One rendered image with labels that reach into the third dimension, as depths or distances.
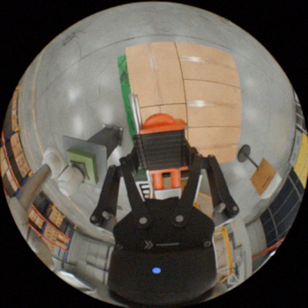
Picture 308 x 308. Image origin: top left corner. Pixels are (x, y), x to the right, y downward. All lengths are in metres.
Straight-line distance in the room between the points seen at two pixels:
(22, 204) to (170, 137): 0.63
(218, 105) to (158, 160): 0.84
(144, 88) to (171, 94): 0.21
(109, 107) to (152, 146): 1.37
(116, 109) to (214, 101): 1.16
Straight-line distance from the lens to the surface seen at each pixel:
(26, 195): 0.61
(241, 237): 1.72
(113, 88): 1.49
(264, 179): 1.63
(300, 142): 7.35
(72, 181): 0.81
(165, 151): 0.17
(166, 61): 0.89
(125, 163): 0.16
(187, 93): 0.85
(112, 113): 1.50
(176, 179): 0.23
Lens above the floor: 1.36
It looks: 60 degrees down
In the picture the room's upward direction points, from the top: 176 degrees counter-clockwise
